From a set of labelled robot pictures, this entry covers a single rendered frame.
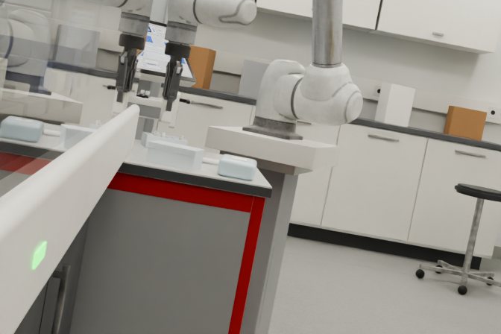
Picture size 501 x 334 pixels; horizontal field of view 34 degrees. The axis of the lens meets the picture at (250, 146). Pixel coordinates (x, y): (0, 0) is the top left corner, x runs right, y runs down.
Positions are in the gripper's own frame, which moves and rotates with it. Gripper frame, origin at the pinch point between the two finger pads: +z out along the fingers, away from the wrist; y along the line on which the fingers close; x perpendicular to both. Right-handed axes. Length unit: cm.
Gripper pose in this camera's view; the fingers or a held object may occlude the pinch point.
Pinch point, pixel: (166, 111)
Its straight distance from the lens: 245.1
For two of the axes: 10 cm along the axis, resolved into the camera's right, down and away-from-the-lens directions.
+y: -2.9, -1.3, 9.5
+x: -9.4, -1.6, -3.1
